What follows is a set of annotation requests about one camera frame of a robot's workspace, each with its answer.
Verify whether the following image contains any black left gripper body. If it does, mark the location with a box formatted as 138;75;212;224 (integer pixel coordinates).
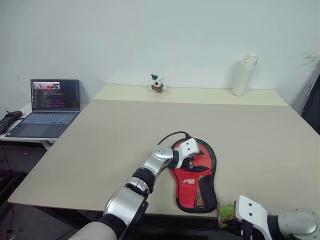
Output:
183;155;200;173

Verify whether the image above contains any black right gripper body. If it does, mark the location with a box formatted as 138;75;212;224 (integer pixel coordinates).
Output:
232;216;253;238

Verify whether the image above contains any red black paddle case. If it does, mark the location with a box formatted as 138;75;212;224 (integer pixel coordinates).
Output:
170;136;218;214

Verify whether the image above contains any green fuzzy ball charm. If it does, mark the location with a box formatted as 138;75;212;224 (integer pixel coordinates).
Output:
217;204;235;227

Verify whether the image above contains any small white plush dog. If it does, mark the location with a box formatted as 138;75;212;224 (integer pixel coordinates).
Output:
149;72;168;94

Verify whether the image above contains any white water bottle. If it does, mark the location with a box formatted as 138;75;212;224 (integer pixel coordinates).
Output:
231;52;259;97

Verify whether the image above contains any black office chair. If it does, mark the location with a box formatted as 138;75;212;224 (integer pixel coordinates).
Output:
300;72;320;136

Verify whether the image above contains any grey open laptop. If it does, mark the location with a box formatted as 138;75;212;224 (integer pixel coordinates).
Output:
5;79;82;139

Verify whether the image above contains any white side table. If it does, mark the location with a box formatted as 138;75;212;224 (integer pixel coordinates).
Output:
0;102;89;151

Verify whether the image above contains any black handheld controller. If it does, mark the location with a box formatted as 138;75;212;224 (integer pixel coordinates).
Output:
0;110;25;134

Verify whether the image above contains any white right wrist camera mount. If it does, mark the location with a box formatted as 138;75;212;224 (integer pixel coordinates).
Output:
234;194;270;240

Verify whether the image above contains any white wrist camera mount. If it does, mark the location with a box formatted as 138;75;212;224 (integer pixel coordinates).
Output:
174;137;200;169
234;194;270;240

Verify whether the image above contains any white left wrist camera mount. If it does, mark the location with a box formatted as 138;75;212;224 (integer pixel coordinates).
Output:
174;137;200;169

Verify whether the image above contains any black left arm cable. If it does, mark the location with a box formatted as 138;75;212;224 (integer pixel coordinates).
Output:
156;131;191;151

